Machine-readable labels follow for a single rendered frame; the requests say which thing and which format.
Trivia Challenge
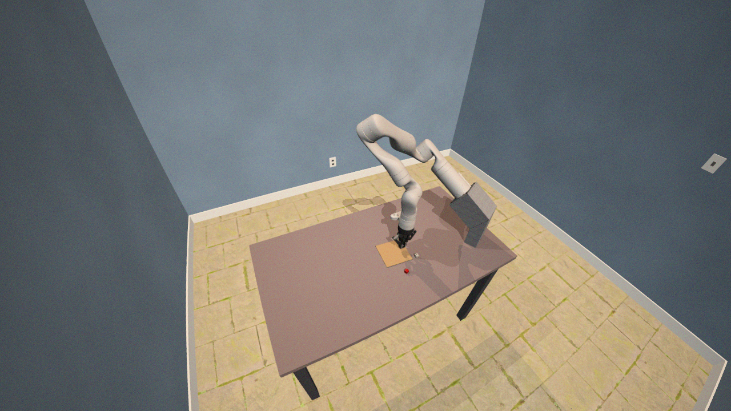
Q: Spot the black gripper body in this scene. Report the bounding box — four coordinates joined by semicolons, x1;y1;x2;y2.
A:
397;224;414;239

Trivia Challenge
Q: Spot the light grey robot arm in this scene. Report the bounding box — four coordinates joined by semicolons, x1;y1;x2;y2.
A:
356;114;471;230

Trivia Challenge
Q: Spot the tan square mat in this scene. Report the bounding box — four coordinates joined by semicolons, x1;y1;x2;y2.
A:
375;241;413;268

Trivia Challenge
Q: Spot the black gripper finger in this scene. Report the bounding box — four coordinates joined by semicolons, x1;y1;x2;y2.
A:
404;229;417;247
392;234;406;249

